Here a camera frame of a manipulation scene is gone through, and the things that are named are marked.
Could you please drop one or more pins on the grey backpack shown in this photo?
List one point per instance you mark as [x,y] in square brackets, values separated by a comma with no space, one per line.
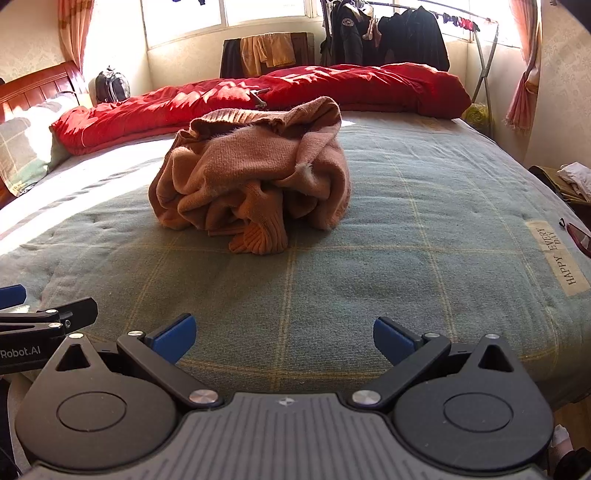
[111,85]

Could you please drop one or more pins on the window with white frame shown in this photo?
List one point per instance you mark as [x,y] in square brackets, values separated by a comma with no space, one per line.
[184,18]

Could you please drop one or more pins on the white cloth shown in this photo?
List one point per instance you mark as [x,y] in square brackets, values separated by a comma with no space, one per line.
[577,180]

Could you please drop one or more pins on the small red hanging garments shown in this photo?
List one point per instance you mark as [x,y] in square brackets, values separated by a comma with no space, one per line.
[464,22]

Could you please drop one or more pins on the olive bag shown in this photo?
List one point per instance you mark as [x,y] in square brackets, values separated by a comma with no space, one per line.
[549,182]

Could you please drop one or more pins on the metal clothes rack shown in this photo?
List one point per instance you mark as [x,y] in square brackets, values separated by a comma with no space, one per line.
[484,79]

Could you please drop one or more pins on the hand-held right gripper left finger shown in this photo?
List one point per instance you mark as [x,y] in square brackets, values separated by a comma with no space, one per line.
[173,337]

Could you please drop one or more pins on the maroon object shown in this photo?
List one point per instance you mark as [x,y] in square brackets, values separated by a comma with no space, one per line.
[581,240]

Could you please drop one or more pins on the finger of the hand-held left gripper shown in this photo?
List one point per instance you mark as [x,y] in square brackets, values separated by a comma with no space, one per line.
[69,316]
[11,294]

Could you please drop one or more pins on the grey metal tool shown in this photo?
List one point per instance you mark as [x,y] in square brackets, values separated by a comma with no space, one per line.
[258,98]

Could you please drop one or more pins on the pink curtain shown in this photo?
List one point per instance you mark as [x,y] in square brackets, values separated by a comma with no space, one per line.
[76,32]
[521,83]

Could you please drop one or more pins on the black draped garment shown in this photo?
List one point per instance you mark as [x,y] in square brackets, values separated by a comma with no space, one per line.
[232,60]

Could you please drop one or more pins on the black coat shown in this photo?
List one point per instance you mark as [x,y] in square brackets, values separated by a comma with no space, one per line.
[415,39]

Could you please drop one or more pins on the yellow bundle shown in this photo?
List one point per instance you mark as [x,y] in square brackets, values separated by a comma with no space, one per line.
[476,115]

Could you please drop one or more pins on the wooden headboard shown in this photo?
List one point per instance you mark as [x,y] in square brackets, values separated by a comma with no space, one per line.
[41,81]

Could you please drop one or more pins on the beige hanging garment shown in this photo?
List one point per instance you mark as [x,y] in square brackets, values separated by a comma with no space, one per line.
[371,30]

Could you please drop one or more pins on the orange knit sweater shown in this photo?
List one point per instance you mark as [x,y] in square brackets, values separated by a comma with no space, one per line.
[258,175]

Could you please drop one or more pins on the red quilt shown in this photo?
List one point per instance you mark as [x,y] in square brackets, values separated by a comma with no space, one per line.
[346,87]

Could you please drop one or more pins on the orange draped garment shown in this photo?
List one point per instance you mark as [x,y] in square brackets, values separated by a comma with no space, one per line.
[268,53]

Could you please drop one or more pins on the dark jacket with round patch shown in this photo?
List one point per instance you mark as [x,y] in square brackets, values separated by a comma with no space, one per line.
[346,37]

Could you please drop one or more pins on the wooden chair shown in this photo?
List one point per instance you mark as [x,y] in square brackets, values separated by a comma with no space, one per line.
[304,50]

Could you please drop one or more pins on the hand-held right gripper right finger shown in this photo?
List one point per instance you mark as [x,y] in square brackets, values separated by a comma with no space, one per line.
[392,339]

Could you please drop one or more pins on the plaid pillow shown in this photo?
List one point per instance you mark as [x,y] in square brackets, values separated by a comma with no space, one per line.
[27,143]

